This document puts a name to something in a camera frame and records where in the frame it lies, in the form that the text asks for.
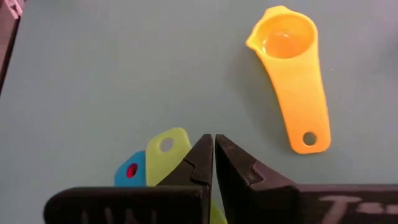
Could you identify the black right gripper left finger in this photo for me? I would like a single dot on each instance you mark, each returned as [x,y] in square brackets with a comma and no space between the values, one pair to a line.
[124,205]

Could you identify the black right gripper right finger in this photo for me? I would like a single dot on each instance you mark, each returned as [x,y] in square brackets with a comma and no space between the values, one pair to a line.
[280,202]

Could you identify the cyan measuring cup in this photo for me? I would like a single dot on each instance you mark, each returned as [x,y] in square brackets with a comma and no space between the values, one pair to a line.
[121,179]

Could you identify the green measuring cup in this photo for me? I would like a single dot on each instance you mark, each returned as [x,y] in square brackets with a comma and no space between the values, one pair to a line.
[158,165]

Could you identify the yellow measuring cup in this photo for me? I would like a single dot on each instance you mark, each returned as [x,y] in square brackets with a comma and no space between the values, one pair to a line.
[298,90]

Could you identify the green table mat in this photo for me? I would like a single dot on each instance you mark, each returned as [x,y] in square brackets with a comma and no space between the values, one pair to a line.
[124,77]

